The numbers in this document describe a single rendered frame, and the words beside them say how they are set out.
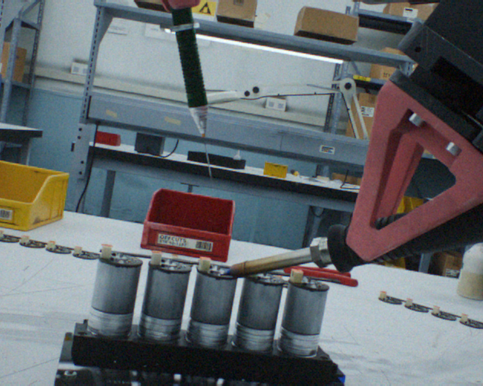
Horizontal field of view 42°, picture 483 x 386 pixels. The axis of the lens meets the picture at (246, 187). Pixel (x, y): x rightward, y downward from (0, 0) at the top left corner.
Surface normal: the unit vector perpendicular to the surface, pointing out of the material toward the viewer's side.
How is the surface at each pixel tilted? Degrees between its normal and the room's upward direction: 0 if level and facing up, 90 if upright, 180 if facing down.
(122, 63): 90
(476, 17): 90
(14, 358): 0
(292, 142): 90
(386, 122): 108
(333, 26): 89
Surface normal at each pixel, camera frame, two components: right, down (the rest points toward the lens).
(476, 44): -0.53, -0.04
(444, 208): -0.69, 0.24
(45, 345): 0.18, -0.98
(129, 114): 0.00, 0.07
